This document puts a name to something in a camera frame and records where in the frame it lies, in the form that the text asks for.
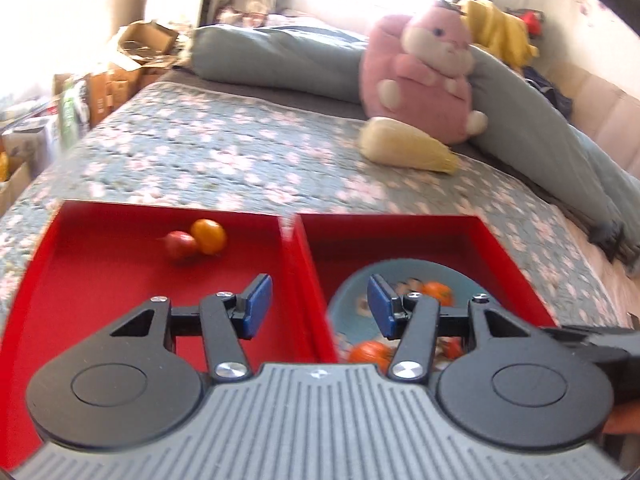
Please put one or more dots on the green white package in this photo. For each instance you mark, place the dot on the green white package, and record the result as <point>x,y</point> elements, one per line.
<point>72,110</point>

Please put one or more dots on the orange-red tomato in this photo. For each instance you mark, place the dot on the orange-red tomato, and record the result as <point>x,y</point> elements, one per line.
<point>439,294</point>

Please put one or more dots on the floral quilted bedspread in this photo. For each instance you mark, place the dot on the floral quilted bedspread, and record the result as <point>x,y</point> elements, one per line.
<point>225,150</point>

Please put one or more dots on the brown cardboard box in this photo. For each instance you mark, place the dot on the brown cardboard box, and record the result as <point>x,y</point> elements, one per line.
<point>120,90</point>

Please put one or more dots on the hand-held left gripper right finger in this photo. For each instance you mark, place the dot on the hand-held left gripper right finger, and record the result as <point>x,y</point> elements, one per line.
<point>380,305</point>

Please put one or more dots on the yellow cloth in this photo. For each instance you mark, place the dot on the yellow cloth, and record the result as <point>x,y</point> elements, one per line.
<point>500,30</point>

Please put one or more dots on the grey-blue duvet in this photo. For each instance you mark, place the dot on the grey-blue duvet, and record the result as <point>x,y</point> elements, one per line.
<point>280,55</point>

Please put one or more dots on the red tomato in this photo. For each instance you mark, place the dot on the red tomato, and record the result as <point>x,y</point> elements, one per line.
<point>180,246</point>

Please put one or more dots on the blue tiger print plate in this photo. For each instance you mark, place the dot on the blue tiger print plate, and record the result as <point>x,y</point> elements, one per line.
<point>350,290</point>

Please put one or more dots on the cream corn-shaped pillow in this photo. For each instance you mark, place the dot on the cream corn-shaped pillow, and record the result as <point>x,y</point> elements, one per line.
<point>400,145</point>

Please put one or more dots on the orange tomato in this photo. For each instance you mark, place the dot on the orange tomato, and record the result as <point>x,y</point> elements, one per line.
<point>210,235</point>
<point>370,352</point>

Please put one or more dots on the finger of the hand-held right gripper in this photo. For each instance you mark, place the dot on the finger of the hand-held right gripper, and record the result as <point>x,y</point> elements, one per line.
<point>605,342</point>

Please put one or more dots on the beige padded headboard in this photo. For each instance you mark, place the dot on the beige padded headboard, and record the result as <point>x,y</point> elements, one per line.
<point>605,110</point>

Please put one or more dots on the open cardboard box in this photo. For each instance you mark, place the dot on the open cardboard box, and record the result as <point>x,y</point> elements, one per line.
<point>142,42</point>

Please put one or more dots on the red cardboard tray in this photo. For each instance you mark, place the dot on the red cardboard tray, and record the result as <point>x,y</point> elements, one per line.
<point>100,270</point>
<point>480,260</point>

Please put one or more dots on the person's right hand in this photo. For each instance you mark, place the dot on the person's right hand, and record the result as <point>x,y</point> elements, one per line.
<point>625,420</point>

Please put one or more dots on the pink plush toy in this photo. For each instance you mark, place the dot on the pink plush toy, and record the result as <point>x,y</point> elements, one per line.
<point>415,80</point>

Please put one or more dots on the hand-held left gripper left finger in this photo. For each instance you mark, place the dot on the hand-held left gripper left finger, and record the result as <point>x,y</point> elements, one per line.
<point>257,305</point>

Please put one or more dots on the dark blue bag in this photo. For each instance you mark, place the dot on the dark blue bag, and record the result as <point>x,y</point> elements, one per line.
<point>547,92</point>

